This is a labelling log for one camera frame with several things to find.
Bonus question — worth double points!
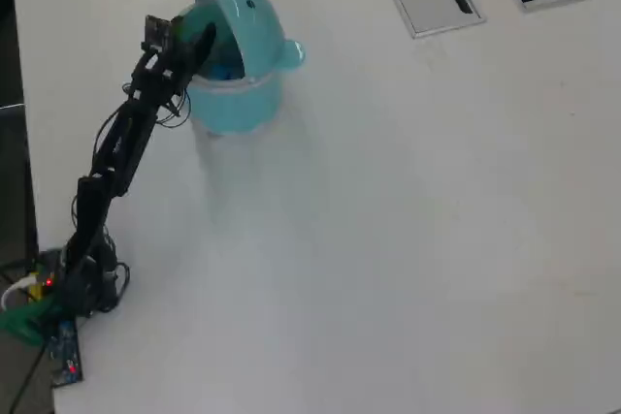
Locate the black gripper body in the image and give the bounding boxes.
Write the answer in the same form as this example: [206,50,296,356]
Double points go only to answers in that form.
[129,44,196,109]

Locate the thin black servo wires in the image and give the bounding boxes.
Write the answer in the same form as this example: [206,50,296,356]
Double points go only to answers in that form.
[155,90,191,130]

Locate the green table clamp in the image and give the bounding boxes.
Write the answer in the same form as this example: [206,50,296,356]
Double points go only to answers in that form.
[0,295,62,348]

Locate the black power cable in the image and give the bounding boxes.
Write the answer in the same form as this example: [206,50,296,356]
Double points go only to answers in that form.
[9,343,49,414]

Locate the teal bin with lid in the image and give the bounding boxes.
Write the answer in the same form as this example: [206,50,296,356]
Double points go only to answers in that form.
[169,0,309,138]

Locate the dark side panel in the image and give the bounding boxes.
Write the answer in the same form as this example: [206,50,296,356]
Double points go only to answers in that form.
[0,103,40,270]

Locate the blue controller circuit board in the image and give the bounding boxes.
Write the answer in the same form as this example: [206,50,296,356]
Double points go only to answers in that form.
[46,319,85,389]

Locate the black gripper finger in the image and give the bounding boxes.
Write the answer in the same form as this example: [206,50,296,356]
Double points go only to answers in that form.
[172,16,195,48]
[181,21,218,80]

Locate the green board with red light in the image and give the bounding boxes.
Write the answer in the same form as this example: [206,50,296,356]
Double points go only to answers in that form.
[36,248,64,289]

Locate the white cable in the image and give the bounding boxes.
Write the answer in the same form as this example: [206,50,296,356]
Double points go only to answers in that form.
[0,275,39,312]

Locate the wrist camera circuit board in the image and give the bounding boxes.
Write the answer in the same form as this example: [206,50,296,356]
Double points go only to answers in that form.
[142,15,175,54]

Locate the blue lego block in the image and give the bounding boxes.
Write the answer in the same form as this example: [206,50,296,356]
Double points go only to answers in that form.
[212,63,240,82]

